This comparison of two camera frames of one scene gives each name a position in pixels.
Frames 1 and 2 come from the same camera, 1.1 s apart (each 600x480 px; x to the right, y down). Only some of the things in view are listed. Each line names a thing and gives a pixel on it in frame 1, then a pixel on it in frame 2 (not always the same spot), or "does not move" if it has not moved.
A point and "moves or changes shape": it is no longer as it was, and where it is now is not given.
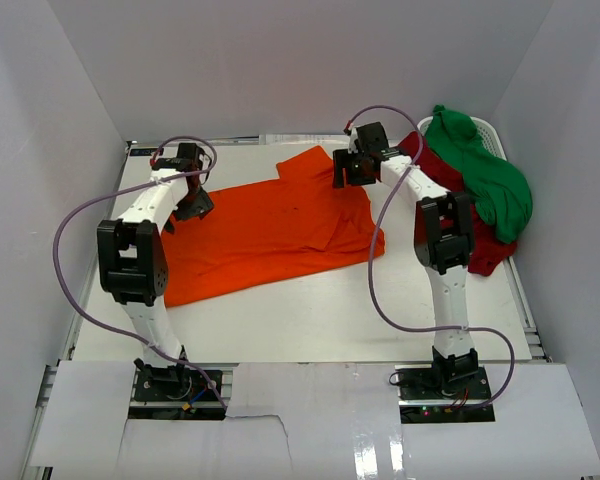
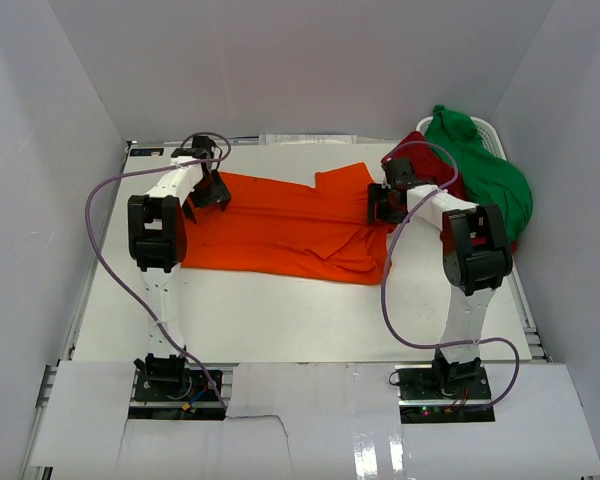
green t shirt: x=501 y=197 does not move
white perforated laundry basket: x=483 y=132 does not move
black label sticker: x=145 y=151 does not move
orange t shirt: x=265 y=231 moves or changes shape
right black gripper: x=343 y=159 -> x=376 y=193
